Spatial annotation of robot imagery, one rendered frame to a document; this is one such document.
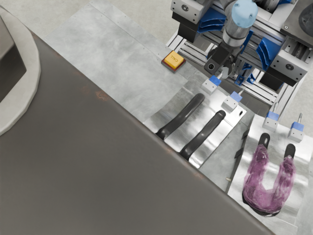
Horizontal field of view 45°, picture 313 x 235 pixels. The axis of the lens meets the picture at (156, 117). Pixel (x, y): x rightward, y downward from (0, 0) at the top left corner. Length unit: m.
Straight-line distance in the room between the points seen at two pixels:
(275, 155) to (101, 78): 0.78
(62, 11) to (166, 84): 1.44
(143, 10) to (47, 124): 2.67
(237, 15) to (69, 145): 0.98
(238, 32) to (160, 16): 1.69
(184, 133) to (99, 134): 1.21
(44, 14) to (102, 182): 2.70
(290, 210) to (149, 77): 0.77
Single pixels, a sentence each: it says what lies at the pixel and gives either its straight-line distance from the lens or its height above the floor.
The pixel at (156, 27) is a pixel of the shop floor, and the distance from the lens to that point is 2.81.
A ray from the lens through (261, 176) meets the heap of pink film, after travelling 1.46.
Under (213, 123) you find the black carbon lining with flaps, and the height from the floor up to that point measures 0.88.
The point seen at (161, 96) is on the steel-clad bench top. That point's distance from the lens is 1.61.
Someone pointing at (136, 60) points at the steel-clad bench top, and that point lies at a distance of 1.69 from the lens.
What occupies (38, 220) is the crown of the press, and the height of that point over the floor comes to 2.01.
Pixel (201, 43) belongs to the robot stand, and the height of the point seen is 0.21.
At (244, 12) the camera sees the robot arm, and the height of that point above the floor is 1.36.
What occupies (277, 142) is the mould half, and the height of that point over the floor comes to 0.86.
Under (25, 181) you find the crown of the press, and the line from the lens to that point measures 0.24.
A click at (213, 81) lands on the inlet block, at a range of 1.56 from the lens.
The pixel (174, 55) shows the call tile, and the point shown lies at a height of 0.84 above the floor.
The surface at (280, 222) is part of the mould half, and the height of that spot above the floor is 0.91.
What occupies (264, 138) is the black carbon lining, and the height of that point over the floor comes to 0.85.
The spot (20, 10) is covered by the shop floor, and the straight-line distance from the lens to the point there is 2.96.
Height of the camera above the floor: 2.23
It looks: 66 degrees down
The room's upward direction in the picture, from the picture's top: 12 degrees clockwise
